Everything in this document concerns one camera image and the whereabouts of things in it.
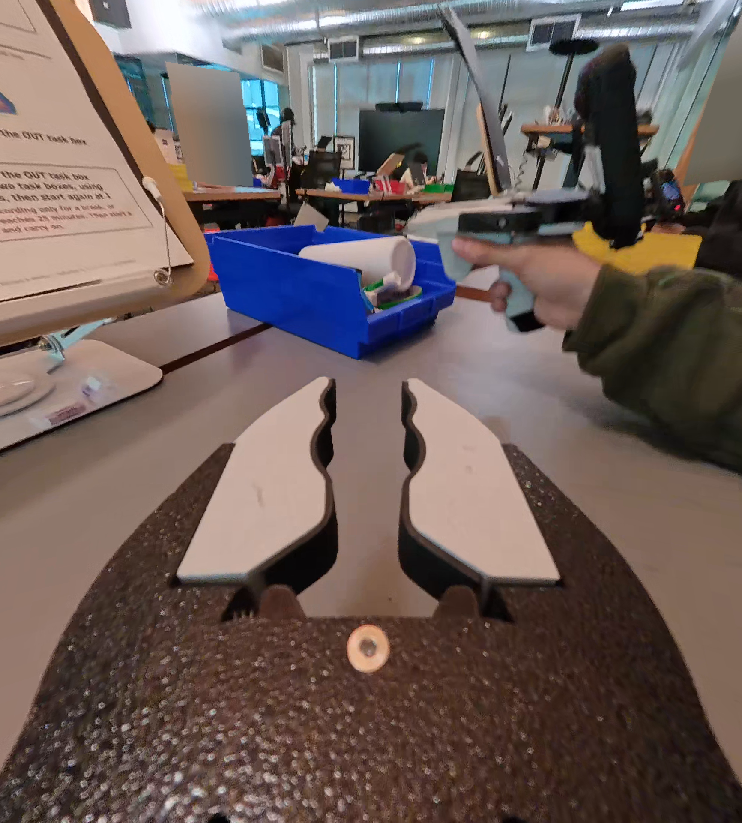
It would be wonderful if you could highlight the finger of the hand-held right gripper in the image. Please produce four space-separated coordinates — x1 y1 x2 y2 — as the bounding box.
405 195 529 242

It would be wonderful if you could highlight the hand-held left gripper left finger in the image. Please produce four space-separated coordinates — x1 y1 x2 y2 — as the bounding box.
176 377 338 595

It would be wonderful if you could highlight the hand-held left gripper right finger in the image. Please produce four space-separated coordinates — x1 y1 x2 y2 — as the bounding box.
398 378 561 595

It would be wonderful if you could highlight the person's right forearm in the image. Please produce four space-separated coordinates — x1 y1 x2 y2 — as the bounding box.
564 264 742 493

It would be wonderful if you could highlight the person's right hand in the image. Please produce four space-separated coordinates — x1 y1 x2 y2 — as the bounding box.
451 237 603 330

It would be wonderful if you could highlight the black mesh chair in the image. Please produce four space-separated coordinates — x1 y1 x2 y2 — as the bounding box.
451 168 491 201

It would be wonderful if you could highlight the green tape roll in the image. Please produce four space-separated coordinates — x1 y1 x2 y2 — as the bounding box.
363 278 423 311

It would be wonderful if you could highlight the white paper roll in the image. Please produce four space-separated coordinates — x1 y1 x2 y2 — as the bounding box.
298 235 418 290

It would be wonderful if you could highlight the large black screen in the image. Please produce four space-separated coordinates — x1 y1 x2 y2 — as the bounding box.
358 108 446 174

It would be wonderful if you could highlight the wooden standing desk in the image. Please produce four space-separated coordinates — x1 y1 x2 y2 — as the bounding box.
522 122 658 194

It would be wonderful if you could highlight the long dark plank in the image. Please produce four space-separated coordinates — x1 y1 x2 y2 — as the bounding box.
438 6 513 194

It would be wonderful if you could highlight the blue plastic bin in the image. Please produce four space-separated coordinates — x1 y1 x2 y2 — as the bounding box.
204 224 458 360

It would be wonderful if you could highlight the yellow plastic bin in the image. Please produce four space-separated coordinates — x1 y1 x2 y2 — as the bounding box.
571 222 703 276

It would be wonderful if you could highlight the white stand base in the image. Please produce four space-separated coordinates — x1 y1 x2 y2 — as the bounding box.
0 318 164 467

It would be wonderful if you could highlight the black round-top stand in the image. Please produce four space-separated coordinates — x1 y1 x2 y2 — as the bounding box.
550 39 600 123

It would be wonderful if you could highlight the wooden clipboard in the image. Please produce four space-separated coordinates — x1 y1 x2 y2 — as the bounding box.
0 0 212 357

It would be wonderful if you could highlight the clear round pad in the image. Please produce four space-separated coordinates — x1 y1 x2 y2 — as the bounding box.
0 372 57 427

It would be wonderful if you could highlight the printed instruction sheet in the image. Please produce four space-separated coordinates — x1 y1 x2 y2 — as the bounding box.
0 0 195 309

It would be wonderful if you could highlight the metal binder ring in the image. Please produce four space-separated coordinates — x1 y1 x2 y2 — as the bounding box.
141 175 176 288

